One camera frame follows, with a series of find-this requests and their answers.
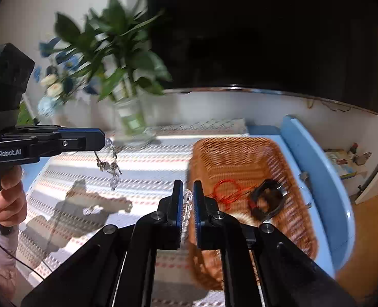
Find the striped woven table mat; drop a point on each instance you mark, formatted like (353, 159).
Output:
(80, 172)

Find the metal desk clamp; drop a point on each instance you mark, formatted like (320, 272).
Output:
(304, 179)

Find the clear glass vase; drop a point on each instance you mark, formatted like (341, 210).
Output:
(131, 121)

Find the blue and white flower bouquet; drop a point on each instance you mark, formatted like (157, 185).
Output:
(50, 80)

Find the brown wicker basket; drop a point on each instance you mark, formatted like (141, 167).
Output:
(240, 160)

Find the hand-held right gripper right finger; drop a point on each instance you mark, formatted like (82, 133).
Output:
(199, 217)

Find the green bamboo plant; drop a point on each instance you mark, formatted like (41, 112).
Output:
(112, 38)

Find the black wrist watch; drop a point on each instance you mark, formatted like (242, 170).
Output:
(280, 195)

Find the person's left hand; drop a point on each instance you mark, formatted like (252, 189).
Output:
(11, 201)

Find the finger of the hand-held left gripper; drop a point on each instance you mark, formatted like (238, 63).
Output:
(83, 140)
(177, 211)

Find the small red capped bottle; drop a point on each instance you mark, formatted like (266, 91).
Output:
(354, 150)

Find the flat colourful box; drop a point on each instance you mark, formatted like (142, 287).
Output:
(340, 163)

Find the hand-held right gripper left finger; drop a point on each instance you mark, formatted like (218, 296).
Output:
(177, 211)

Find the black television screen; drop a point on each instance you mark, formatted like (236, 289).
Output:
(256, 38)

